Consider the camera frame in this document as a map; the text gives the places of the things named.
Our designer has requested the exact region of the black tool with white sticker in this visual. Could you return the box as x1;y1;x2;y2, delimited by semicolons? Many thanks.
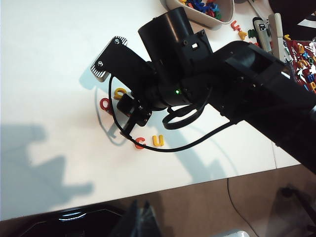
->
252;16;271;51

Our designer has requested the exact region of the red letter q magnet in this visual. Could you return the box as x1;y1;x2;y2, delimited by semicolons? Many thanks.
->
100;98;114;115

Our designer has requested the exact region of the red letter magnet package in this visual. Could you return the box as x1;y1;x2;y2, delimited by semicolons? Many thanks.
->
282;39;316;94

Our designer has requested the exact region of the white grey floor object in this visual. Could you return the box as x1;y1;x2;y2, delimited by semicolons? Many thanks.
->
214;229;250;237

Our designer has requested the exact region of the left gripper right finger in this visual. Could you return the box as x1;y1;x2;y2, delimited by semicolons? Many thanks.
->
142;201;163;237

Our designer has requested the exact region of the black glossy robot base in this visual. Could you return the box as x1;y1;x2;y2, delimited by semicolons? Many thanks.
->
0;208;126;237

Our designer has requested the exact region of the black bag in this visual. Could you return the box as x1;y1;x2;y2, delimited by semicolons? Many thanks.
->
268;0;316;40

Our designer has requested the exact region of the orange letter c magnet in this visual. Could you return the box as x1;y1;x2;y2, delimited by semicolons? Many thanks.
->
134;138;146;151

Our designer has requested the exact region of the beige grey handheld tool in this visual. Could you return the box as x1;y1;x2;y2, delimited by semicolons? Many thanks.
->
268;12;287;62

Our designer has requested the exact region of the thin black camera cable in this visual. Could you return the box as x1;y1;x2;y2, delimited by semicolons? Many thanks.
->
108;74;239;154

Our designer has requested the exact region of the thin black floor cable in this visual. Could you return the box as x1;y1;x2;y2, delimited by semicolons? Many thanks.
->
226;176;252;234

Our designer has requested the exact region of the blue letter magnet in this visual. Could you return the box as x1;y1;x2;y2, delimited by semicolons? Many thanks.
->
189;0;207;12

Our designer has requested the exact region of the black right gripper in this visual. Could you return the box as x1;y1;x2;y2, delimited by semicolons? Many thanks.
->
116;80;164;128

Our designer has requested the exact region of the yellow letter u magnet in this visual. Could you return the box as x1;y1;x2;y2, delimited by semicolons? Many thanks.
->
152;134;165;148

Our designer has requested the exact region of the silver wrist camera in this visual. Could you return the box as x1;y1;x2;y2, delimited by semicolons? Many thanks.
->
90;36;128;83

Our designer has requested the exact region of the thick black cable loop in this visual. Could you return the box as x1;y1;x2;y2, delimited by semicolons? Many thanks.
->
161;105;212;131

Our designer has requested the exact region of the beige pulp tray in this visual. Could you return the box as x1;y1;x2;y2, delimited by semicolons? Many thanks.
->
159;0;235;29

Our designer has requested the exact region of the white cable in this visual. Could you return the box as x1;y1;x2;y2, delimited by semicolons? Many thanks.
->
248;0;266;19

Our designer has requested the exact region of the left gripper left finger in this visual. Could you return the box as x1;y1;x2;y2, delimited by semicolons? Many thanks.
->
116;199;145;237

